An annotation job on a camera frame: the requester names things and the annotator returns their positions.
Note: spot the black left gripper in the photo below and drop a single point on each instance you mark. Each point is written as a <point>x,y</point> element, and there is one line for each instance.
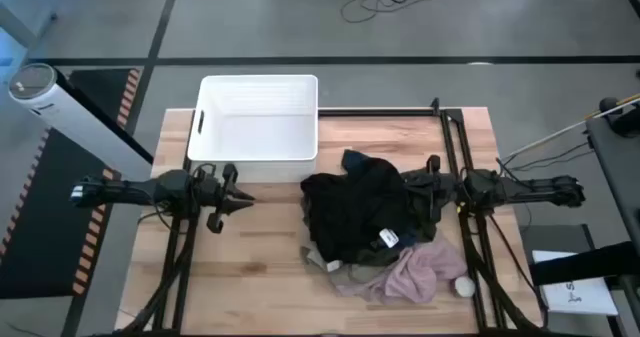
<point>212,197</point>

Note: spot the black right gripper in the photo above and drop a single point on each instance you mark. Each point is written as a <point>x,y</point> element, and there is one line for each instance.
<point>442,192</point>

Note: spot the dark olive garment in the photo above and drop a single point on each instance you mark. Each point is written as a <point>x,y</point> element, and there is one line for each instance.
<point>430,222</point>

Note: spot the plain black garment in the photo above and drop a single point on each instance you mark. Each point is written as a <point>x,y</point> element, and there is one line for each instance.
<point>350,197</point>

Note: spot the navy blue garment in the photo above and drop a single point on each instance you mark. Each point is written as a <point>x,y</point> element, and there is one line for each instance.
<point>352,159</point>

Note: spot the white plastic bin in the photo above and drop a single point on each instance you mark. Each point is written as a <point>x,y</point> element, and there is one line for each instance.
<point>252,127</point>

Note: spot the pink garment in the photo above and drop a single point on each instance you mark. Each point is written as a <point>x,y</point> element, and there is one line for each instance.
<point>420,272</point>

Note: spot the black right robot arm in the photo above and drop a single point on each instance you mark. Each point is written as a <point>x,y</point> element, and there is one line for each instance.
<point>525,189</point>

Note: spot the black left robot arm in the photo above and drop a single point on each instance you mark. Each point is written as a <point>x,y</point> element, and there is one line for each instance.
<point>125,192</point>

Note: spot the white balled sock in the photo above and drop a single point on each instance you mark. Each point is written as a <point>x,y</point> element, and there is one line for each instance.
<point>464,286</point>

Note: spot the dark grey floor panel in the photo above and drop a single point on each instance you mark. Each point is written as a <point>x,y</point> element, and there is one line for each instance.
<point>555,237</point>

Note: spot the white yellow rod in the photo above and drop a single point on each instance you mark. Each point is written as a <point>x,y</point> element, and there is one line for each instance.
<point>560,133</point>

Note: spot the white tower air purifier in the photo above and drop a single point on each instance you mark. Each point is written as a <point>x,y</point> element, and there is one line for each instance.
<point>75,119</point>

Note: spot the black flat bar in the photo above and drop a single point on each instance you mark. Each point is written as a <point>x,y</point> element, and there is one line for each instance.
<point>585,264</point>

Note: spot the white printed paper sheet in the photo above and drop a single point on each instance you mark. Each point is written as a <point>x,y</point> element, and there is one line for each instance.
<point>575,294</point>

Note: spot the black orange-striped floor mat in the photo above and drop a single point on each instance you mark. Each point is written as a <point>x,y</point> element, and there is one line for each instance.
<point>45,227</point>

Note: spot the black side table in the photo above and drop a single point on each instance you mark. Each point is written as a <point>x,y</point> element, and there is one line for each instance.
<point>617,172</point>

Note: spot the black padded roller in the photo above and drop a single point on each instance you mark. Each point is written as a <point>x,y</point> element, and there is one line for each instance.
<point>625,119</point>

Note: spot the pale blue furniture piece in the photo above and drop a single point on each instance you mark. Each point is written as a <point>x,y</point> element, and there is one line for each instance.
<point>20,37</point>

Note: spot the black aluminium frame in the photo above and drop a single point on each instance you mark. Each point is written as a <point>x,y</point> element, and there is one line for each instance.
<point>480,277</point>

